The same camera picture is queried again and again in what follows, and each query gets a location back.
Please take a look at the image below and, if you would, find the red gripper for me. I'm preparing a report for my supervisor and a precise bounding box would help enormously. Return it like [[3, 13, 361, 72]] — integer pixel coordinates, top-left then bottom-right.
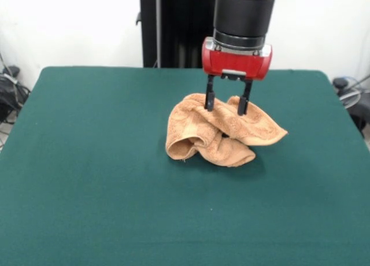
[[201, 37, 273, 116]]

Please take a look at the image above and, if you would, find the orange terry towel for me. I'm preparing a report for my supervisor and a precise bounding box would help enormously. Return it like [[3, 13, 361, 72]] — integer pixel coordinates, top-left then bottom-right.
[[165, 93, 289, 168]]

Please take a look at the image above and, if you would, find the black wheeled stand base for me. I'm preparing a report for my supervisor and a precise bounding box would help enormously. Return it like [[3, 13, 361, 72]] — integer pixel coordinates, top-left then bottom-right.
[[331, 76, 370, 139]]

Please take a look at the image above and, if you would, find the dark green table cloth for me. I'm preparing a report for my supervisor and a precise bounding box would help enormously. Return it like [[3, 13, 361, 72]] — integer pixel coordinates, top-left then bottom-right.
[[0, 65, 370, 266]]

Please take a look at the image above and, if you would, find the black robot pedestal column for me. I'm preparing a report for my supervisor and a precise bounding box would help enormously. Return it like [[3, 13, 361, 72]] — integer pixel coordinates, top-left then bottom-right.
[[135, 0, 217, 69]]

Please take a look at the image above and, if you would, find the black cable tangle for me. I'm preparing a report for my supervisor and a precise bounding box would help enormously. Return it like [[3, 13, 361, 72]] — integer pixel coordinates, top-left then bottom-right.
[[0, 65, 32, 125]]

